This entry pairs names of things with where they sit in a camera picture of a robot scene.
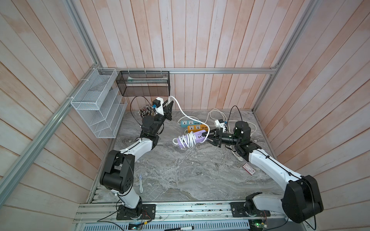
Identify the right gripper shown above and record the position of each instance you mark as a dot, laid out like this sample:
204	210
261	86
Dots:
218	138

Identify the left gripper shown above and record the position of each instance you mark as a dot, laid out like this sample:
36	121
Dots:
167	111

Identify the purple power strip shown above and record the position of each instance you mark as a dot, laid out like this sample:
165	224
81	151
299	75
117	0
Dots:
191	139

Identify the orange power strip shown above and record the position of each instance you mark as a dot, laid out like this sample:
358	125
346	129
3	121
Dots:
197	128

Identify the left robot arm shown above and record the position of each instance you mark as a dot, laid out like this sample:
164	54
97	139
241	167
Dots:
118	170

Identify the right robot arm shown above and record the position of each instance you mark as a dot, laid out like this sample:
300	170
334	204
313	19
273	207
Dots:
301	200

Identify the bundle of pencils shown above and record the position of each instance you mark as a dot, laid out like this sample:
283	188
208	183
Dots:
146	110

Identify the black mesh basket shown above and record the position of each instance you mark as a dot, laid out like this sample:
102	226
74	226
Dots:
144	83

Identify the pink white card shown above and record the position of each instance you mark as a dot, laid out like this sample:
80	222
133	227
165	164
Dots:
249	169

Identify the black marker pen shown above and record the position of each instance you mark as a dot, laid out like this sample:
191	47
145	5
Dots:
188	228

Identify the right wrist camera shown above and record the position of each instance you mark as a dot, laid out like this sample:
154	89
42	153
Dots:
221	124

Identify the horizontal aluminium wall rail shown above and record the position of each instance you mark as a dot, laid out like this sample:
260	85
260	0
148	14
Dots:
209	70

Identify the white wire mesh shelf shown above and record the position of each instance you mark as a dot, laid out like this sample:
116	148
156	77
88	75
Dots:
99	103

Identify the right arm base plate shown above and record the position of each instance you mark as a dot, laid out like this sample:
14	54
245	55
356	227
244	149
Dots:
247	209

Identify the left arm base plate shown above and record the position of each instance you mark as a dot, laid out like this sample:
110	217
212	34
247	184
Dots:
146	211

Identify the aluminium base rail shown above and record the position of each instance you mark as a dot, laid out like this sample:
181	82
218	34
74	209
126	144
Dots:
202	215

